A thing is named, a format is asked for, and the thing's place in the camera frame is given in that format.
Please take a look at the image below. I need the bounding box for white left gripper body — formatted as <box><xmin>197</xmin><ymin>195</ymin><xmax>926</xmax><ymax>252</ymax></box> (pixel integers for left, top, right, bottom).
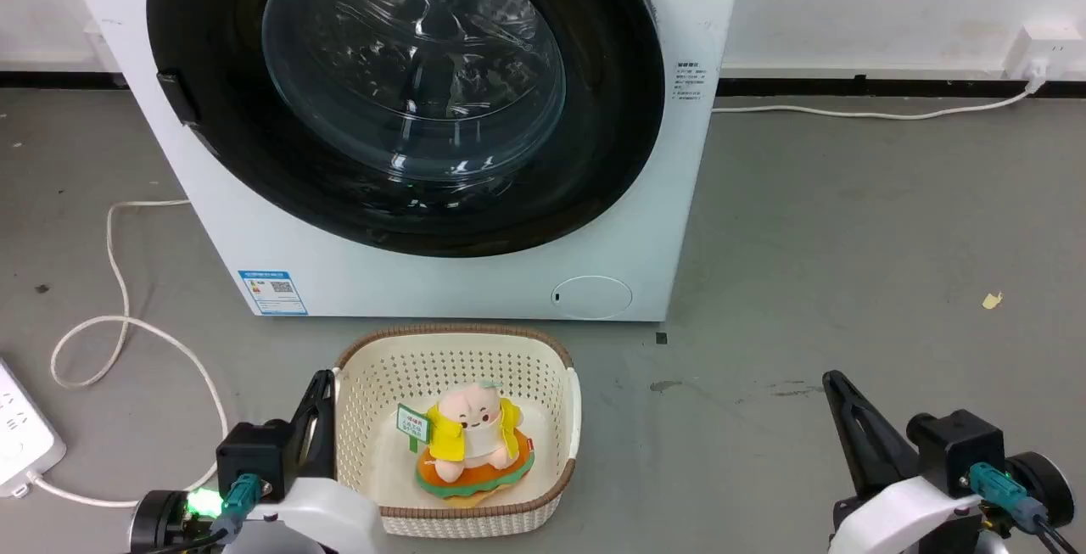
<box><xmin>222</xmin><ymin>476</ymin><xmax>387</xmax><ymax>554</ymax></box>

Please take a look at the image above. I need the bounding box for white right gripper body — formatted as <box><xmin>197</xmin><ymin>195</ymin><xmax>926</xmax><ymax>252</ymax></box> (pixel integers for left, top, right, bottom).
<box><xmin>827</xmin><ymin>476</ymin><xmax>987</xmax><ymax>554</ymax></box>

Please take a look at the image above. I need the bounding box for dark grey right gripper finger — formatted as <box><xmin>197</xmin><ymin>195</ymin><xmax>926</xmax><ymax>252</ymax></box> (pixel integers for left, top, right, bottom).
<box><xmin>822</xmin><ymin>370</ymin><xmax>883</xmax><ymax>501</ymax></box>
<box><xmin>836</xmin><ymin>372</ymin><xmax>921</xmax><ymax>491</ymax></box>

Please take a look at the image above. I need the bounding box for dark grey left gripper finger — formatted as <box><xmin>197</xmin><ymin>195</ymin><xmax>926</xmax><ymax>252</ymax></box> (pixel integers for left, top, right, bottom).
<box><xmin>305</xmin><ymin>369</ymin><xmax>338</xmax><ymax>480</ymax></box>
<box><xmin>284</xmin><ymin>391</ymin><xmax>318</xmax><ymax>480</ymax></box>

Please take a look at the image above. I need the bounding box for white washing machine body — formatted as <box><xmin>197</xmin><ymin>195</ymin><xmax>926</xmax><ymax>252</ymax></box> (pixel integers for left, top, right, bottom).
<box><xmin>56</xmin><ymin>0</ymin><xmax>748</xmax><ymax>322</ymax></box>

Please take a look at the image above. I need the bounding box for black round washing machine door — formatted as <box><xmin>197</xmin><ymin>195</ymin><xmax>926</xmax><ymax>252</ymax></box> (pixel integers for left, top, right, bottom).
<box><xmin>146</xmin><ymin>0</ymin><xmax>666</xmax><ymax>259</ymax></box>

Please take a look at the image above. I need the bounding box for cream perforated laundry basket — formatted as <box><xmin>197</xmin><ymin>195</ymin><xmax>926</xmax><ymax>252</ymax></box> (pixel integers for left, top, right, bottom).
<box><xmin>333</xmin><ymin>324</ymin><xmax>583</xmax><ymax>539</ymax></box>

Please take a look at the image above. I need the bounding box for green white doll tag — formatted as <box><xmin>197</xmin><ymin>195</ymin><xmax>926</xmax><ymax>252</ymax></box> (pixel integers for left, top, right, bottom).
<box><xmin>395</xmin><ymin>404</ymin><xmax>433</xmax><ymax>453</ymax></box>

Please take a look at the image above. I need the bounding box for blue energy label sticker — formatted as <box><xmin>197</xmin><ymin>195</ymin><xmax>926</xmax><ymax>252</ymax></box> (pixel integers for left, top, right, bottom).
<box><xmin>238</xmin><ymin>270</ymin><xmax>309</xmax><ymax>316</ymax></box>

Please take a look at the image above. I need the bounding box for pink plush doll yellow jacket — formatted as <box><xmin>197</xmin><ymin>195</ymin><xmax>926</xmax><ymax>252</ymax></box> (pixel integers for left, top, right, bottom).
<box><xmin>415</xmin><ymin>380</ymin><xmax>538</xmax><ymax>508</ymax></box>

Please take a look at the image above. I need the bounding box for white power strip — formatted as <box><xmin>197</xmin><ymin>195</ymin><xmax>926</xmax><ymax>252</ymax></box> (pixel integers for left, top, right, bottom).
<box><xmin>0</xmin><ymin>356</ymin><xmax>67</xmax><ymax>499</ymax></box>

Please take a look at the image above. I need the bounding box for round white filter cover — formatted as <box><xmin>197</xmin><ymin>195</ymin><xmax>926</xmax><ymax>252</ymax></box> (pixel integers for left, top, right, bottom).
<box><xmin>551</xmin><ymin>275</ymin><xmax>634</xmax><ymax>321</ymax></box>

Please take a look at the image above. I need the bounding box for small white warning sticker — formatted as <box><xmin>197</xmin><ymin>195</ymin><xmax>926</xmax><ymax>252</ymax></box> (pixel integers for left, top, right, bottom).
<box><xmin>674</xmin><ymin>61</ymin><xmax>705</xmax><ymax>104</ymax></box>

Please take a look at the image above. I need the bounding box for teal left camera cable connector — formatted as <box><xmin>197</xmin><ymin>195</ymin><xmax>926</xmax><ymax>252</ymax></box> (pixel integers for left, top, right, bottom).
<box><xmin>210</xmin><ymin>473</ymin><xmax>260</xmax><ymax>542</ymax></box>

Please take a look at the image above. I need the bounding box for teal camera cable connector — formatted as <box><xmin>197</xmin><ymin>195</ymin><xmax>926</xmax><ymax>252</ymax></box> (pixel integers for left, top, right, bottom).
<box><xmin>210</xmin><ymin>473</ymin><xmax>260</xmax><ymax>542</ymax></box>
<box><xmin>968</xmin><ymin>462</ymin><xmax>1050</xmax><ymax>534</ymax></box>

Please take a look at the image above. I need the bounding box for teal right camera cable connector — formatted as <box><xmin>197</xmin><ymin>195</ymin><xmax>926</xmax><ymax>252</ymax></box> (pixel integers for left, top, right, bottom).
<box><xmin>968</xmin><ymin>462</ymin><xmax>1050</xmax><ymax>534</ymax></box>

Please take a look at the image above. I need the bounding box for white looped power cable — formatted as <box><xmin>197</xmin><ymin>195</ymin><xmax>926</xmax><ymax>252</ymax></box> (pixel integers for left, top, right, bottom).
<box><xmin>25</xmin><ymin>199</ymin><xmax>231</xmax><ymax>508</ymax></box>

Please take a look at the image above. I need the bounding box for white straight power cable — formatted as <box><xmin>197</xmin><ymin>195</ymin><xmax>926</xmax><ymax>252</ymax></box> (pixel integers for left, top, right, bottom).
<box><xmin>711</xmin><ymin>79</ymin><xmax>1043</xmax><ymax>121</ymax></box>

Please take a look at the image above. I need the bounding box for white wall socket with plug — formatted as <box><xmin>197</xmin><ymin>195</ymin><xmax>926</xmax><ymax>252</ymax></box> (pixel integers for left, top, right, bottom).
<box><xmin>1005</xmin><ymin>22</ymin><xmax>1086</xmax><ymax>81</ymax></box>

